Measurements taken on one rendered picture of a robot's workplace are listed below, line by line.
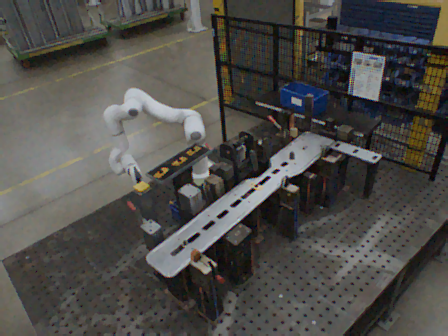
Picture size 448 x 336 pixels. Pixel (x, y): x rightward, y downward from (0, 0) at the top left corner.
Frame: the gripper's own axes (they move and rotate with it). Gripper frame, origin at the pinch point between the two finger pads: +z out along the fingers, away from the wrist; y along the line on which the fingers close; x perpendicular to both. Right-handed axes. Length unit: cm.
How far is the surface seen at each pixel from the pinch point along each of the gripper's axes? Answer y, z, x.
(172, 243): -4, 60, 2
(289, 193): -8, 62, -62
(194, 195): -15, 46, -16
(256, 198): -5, 54, -47
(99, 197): 95, -136, 20
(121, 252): 26.4, 21.4, 23.5
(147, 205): -9.9, 34.3, 5.1
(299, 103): -17, -7, -120
